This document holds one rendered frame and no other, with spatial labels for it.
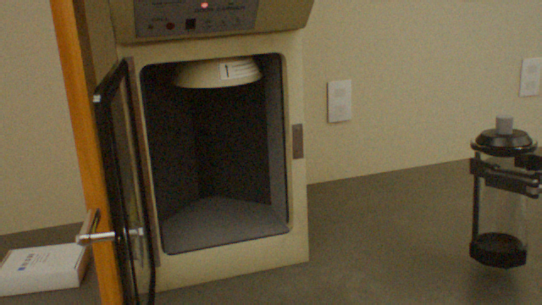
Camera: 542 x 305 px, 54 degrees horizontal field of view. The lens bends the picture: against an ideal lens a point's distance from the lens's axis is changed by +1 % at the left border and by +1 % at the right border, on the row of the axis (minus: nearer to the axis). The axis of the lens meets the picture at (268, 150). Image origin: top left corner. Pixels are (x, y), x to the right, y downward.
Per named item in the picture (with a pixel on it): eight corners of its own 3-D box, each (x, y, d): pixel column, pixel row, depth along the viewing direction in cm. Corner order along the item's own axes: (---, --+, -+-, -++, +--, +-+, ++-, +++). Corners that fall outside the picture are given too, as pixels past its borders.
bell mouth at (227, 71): (166, 76, 109) (163, 49, 107) (249, 68, 114) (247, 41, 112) (177, 91, 93) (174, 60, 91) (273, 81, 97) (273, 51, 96)
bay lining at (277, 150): (151, 205, 122) (129, 49, 111) (260, 187, 129) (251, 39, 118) (162, 254, 99) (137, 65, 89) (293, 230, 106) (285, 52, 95)
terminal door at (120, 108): (154, 274, 98) (124, 55, 86) (145, 395, 69) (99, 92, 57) (150, 274, 98) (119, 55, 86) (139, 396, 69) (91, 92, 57)
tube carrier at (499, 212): (455, 244, 104) (457, 137, 99) (502, 234, 107) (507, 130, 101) (493, 268, 94) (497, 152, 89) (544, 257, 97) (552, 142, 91)
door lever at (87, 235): (128, 217, 75) (125, 200, 74) (121, 248, 66) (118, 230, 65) (88, 221, 74) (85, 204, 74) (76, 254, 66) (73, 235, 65)
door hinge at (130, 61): (146, 268, 99) (117, 57, 87) (161, 266, 100) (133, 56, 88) (147, 273, 98) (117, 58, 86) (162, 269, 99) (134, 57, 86)
